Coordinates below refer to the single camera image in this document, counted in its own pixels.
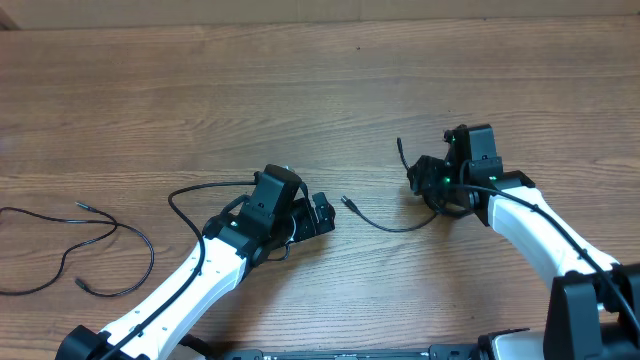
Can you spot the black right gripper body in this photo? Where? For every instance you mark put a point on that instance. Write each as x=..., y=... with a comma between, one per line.
x=435, y=179

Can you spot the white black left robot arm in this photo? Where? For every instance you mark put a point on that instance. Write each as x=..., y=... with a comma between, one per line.
x=278, y=212

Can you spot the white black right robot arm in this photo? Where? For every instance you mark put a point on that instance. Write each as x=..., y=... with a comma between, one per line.
x=593, y=310

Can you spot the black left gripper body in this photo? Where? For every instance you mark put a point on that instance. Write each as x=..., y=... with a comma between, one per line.
x=305, y=222

